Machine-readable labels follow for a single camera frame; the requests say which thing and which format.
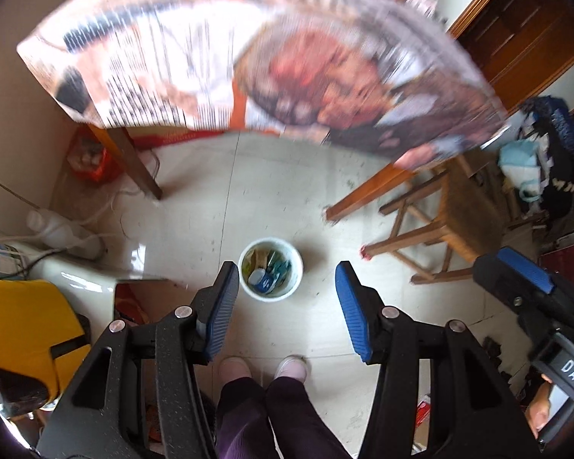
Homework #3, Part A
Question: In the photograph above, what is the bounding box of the white plastic bucket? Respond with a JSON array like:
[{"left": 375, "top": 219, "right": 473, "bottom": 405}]
[{"left": 238, "top": 238, "right": 303, "bottom": 301}]

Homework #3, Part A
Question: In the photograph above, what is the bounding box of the red plastic basket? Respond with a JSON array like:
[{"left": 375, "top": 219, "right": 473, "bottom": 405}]
[{"left": 66, "top": 127, "right": 121, "bottom": 183}]

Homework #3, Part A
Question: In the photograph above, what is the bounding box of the light blue bag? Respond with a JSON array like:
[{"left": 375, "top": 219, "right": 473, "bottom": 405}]
[{"left": 499, "top": 141, "right": 545, "bottom": 202}]

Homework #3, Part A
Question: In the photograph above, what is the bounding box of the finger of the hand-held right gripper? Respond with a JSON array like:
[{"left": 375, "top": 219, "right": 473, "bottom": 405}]
[
  {"left": 473, "top": 254, "right": 539, "bottom": 319},
  {"left": 500, "top": 247, "right": 556, "bottom": 295}
]

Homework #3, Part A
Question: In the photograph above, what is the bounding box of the person's leg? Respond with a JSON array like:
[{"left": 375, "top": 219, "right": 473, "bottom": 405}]
[
  {"left": 265, "top": 375, "right": 352, "bottom": 459},
  {"left": 214, "top": 375, "right": 271, "bottom": 459}
]

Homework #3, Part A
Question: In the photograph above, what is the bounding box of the wooden table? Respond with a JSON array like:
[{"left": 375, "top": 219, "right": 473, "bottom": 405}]
[{"left": 87, "top": 123, "right": 414, "bottom": 223}]

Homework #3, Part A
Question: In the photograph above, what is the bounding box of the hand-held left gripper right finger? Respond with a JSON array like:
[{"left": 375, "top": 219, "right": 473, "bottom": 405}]
[{"left": 335, "top": 260, "right": 541, "bottom": 459}]

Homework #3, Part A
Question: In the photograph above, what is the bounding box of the blue patterned cloth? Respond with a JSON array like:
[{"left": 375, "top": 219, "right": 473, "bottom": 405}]
[{"left": 526, "top": 97, "right": 574, "bottom": 154}]

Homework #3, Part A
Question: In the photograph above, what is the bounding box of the white power strip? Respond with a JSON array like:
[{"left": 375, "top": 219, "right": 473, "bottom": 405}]
[{"left": 25, "top": 208, "right": 102, "bottom": 260}]

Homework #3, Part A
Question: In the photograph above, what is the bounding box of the brown wooden door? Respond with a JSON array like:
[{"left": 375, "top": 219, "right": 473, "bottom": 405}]
[{"left": 447, "top": 0, "right": 574, "bottom": 112}]

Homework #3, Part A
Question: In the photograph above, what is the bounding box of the wooden stool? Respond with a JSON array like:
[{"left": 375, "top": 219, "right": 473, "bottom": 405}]
[{"left": 361, "top": 152, "right": 510, "bottom": 284}]

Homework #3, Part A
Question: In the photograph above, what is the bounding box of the person's left leg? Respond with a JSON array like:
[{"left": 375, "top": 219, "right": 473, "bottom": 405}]
[{"left": 214, "top": 375, "right": 271, "bottom": 459}]

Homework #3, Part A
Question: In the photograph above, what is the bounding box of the person's right hand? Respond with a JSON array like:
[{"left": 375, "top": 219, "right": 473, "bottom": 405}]
[{"left": 525, "top": 374, "right": 556, "bottom": 438}]

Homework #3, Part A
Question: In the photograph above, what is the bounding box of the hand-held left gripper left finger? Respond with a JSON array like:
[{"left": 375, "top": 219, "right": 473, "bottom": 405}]
[{"left": 38, "top": 260, "right": 241, "bottom": 459}]

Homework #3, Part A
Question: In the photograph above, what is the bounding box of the person's right leg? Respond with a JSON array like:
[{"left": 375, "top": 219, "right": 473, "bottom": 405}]
[{"left": 265, "top": 375, "right": 352, "bottom": 459}]

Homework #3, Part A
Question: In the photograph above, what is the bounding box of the white glossy appliance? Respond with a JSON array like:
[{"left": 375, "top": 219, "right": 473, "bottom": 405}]
[{"left": 29, "top": 247, "right": 149, "bottom": 308}]

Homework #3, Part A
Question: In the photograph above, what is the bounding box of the pink slipper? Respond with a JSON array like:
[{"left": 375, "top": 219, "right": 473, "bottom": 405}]
[
  {"left": 274, "top": 355, "right": 311, "bottom": 383},
  {"left": 219, "top": 356, "right": 253, "bottom": 384}
]

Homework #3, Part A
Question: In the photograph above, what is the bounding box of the printed tablecloth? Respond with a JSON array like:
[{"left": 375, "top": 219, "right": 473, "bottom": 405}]
[{"left": 16, "top": 0, "right": 510, "bottom": 170}]

